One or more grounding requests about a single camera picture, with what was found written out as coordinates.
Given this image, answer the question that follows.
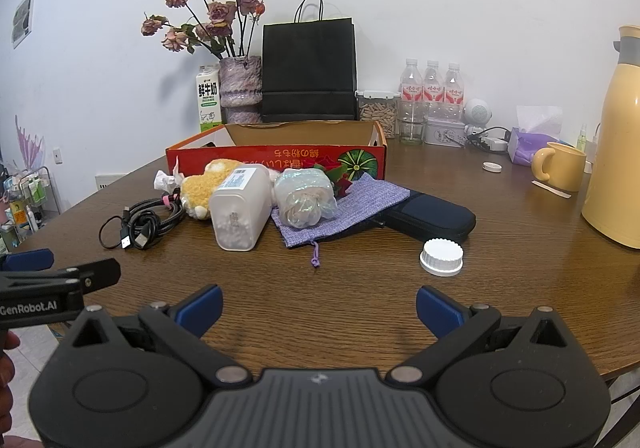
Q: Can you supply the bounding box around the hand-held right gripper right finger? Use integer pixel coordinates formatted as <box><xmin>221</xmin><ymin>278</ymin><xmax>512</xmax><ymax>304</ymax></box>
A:
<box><xmin>387</xmin><ymin>285</ymin><xmax>583</xmax><ymax>386</ymax></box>

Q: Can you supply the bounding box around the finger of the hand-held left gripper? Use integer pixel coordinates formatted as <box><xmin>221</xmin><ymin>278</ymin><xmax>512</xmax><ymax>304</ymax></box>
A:
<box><xmin>0</xmin><ymin>258</ymin><xmax>121</xmax><ymax>297</ymax></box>
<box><xmin>0</xmin><ymin>249</ymin><xmax>55</xmax><ymax>272</ymax></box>

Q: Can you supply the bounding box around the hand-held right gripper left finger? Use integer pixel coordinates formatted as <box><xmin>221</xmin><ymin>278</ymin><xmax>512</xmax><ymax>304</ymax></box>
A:
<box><xmin>59</xmin><ymin>284</ymin><xmax>251</xmax><ymax>386</ymax></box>

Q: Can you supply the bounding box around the large white ribbed lid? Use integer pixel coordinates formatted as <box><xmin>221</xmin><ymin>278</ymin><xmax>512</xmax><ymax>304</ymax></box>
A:
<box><xmin>419</xmin><ymin>238</ymin><xmax>465</xmax><ymax>277</ymax></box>

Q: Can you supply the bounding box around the black usb cable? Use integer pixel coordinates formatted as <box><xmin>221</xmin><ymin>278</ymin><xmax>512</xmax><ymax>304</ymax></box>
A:
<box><xmin>98</xmin><ymin>195</ymin><xmax>188</xmax><ymax>251</ymax></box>

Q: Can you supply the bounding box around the dark blue case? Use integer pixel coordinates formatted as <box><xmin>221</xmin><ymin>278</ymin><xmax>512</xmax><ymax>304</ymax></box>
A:
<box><xmin>372</xmin><ymin>190</ymin><xmax>477</xmax><ymax>245</ymax></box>

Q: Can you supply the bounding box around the white plastic container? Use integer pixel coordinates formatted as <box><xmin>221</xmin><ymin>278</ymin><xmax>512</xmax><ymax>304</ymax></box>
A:
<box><xmin>208</xmin><ymin>165</ymin><xmax>272</xmax><ymax>253</ymax></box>

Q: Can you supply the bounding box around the white tissue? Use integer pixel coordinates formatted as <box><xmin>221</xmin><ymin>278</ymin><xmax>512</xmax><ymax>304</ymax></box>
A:
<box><xmin>153</xmin><ymin>168</ymin><xmax>183</xmax><ymax>193</ymax></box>

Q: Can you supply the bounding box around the yellow plush toy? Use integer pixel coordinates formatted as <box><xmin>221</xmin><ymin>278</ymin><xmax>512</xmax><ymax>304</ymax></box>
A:
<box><xmin>179</xmin><ymin>158</ymin><xmax>236</xmax><ymax>221</ymax></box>

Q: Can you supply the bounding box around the purple drawstring pouch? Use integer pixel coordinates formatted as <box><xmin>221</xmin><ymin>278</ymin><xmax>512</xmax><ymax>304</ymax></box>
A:
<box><xmin>270</xmin><ymin>172</ymin><xmax>412</xmax><ymax>269</ymax></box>

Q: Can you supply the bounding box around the iridescent bag with flower ball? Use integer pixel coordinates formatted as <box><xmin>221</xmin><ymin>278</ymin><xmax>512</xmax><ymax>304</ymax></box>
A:
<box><xmin>272</xmin><ymin>168</ymin><xmax>338</xmax><ymax>229</ymax></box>

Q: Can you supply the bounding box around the red artificial rose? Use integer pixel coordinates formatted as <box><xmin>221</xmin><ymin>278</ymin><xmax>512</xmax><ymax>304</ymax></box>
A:
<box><xmin>310</xmin><ymin>155</ymin><xmax>356</xmax><ymax>201</ymax></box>

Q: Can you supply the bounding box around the red cardboard box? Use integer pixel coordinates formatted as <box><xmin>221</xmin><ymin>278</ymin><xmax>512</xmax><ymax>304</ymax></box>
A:
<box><xmin>166</xmin><ymin>120</ymin><xmax>388</xmax><ymax>183</ymax></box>

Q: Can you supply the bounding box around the brown wooden desktop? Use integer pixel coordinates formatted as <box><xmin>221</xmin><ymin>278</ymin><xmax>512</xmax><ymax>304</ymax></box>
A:
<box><xmin>0</xmin><ymin>120</ymin><xmax>640</xmax><ymax>381</ymax></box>

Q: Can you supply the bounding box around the person's left hand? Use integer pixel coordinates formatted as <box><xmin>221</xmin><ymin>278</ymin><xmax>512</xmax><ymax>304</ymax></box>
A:
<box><xmin>0</xmin><ymin>332</ymin><xmax>22</xmax><ymax>429</ymax></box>

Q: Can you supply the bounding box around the metal storage rack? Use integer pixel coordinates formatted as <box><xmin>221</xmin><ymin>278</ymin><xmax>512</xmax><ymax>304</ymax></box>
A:
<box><xmin>0</xmin><ymin>165</ymin><xmax>63</xmax><ymax>249</ymax></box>

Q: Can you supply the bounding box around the flat wooden stick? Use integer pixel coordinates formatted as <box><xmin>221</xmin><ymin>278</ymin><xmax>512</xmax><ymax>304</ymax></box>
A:
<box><xmin>531</xmin><ymin>180</ymin><xmax>572</xmax><ymax>199</ymax></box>

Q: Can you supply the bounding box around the white tin box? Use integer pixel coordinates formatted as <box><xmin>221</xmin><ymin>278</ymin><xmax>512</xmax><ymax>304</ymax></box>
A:
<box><xmin>424</xmin><ymin>117</ymin><xmax>468</xmax><ymax>147</ymax></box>

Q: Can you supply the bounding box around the clear drinking glass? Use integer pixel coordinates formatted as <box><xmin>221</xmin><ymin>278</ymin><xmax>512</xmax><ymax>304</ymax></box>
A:
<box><xmin>398</xmin><ymin>100</ymin><xmax>427</xmax><ymax>145</ymax></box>

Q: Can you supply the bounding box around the purple tissue pack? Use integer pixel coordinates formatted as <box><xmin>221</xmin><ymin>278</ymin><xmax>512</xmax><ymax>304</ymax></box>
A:
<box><xmin>507</xmin><ymin>105</ymin><xmax>563</xmax><ymax>165</ymax></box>

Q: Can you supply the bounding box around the yellow mug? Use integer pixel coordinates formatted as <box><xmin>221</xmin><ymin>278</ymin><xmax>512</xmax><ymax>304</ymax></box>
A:
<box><xmin>531</xmin><ymin>142</ymin><xmax>587</xmax><ymax>193</ymax></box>

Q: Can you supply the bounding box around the white round device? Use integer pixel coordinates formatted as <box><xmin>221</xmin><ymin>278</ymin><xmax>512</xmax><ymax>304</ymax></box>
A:
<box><xmin>464</xmin><ymin>98</ymin><xmax>495</xmax><ymax>126</ymax></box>

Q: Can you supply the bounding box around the green white milk carton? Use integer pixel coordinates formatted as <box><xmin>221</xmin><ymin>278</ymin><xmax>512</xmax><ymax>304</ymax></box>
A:
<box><xmin>194</xmin><ymin>64</ymin><xmax>223</xmax><ymax>133</ymax></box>

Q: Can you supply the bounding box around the clear pellet storage container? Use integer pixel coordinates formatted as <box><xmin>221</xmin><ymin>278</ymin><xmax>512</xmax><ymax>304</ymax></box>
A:
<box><xmin>356</xmin><ymin>90</ymin><xmax>398</xmax><ymax>136</ymax></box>

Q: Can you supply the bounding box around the purple marbled vase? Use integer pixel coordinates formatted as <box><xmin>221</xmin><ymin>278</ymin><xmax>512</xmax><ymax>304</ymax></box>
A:
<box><xmin>219</xmin><ymin>56</ymin><xmax>263</xmax><ymax>125</ymax></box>

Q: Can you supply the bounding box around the clear water bottle red label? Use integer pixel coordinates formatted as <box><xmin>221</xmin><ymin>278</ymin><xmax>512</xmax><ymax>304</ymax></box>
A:
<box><xmin>443</xmin><ymin>62</ymin><xmax>467</xmax><ymax>121</ymax></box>
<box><xmin>423</xmin><ymin>60</ymin><xmax>445</xmax><ymax>119</ymax></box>
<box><xmin>400</xmin><ymin>58</ymin><xmax>425</xmax><ymax>119</ymax></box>

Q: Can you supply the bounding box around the yellow thermos jug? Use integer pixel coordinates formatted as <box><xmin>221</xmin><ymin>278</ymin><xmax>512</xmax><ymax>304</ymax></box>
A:
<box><xmin>580</xmin><ymin>26</ymin><xmax>640</xmax><ymax>249</ymax></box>

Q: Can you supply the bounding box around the black paper bag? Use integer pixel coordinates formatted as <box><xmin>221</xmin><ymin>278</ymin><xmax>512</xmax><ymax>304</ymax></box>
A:
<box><xmin>261</xmin><ymin>0</ymin><xmax>358</xmax><ymax>123</ymax></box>

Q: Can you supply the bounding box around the dried rose bouquet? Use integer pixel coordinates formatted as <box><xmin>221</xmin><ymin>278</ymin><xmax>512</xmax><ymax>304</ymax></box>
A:
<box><xmin>141</xmin><ymin>0</ymin><xmax>266</xmax><ymax>61</ymax></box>

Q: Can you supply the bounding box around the purple flower wall sticker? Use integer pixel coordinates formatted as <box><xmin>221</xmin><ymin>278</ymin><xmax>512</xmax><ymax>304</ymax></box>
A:
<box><xmin>14</xmin><ymin>115</ymin><xmax>47</xmax><ymax>169</ymax></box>

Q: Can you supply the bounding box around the wall poster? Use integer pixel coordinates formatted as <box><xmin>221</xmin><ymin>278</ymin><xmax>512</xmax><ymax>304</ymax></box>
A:
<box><xmin>11</xmin><ymin>0</ymin><xmax>37</xmax><ymax>50</ymax></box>

